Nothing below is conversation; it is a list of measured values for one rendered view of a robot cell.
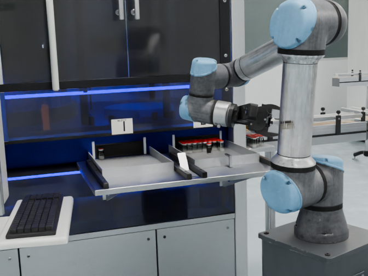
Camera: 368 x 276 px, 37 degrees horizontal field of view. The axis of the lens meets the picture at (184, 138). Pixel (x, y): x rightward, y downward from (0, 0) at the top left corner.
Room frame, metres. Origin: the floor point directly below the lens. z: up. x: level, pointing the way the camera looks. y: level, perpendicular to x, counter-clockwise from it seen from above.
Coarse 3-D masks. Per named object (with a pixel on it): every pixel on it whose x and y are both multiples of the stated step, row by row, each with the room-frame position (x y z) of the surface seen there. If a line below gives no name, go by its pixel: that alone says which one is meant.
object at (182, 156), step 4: (180, 156) 1.98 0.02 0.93; (184, 156) 1.98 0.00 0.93; (180, 160) 1.97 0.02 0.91; (184, 160) 1.97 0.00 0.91; (180, 164) 1.96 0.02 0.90; (184, 164) 1.96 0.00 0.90; (184, 168) 1.95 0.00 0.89; (188, 168) 1.96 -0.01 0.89; (192, 172) 1.91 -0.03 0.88; (192, 176) 1.85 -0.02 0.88
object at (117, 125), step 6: (114, 120) 2.14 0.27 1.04; (120, 120) 2.15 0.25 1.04; (126, 120) 2.16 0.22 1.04; (132, 120) 2.16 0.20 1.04; (114, 126) 2.14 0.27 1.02; (120, 126) 2.15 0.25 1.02; (126, 126) 2.16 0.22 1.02; (132, 126) 2.16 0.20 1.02; (114, 132) 2.14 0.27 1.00; (120, 132) 2.15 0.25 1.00; (126, 132) 2.16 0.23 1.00; (132, 132) 2.16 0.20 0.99
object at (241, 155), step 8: (232, 144) 2.29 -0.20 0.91; (176, 152) 2.18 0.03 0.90; (200, 152) 2.26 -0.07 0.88; (216, 152) 2.25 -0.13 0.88; (224, 152) 2.25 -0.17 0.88; (232, 152) 2.24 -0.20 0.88; (240, 152) 2.21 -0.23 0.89; (248, 152) 2.13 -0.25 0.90; (256, 152) 2.06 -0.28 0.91; (192, 160) 1.99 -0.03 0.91; (200, 160) 1.98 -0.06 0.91; (208, 160) 1.99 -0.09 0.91; (216, 160) 1.99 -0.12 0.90; (224, 160) 2.00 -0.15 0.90; (232, 160) 2.01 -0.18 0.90; (240, 160) 2.02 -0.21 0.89; (248, 160) 2.03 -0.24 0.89; (256, 160) 2.04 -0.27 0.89
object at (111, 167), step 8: (88, 152) 2.18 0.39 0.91; (152, 152) 2.22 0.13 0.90; (96, 160) 2.17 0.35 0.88; (104, 160) 2.16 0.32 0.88; (112, 160) 2.16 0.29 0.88; (120, 160) 2.15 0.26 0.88; (128, 160) 2.15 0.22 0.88; (136, 160) 2.14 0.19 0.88; (144, 160) 2.14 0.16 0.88; (152, 160) 2.13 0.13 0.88; (160, 160) 2.10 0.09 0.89; (168, 160) 2.00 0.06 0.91; (104, 168) 2.02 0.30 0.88; (112, 168) 1.88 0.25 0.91; (120, 168) 1.89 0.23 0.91; (128, 168) 1.89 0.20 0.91; (136, 168) 1.90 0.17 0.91; (144, 168) 1.91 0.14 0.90; (152, 168) 1.92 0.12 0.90; (160, 168) 1.93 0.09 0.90; (168, 168) 1.94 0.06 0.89; (104, 176) 1.87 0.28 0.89; (112, 176) 1.88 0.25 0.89; (120, 176) 1.89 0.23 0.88
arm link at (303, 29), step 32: (288, 0) 1.35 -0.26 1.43; (320, 0) 1.39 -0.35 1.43; (288, 32) 1.32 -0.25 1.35; (320, 32) 1.33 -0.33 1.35; (288, 64) 1.35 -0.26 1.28; (288, 96) 1.35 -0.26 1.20; (288, 128) 1.36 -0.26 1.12; (288, 160) 1.35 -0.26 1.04; (288, 192) 1.32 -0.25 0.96; (320, 192) 1.39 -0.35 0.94
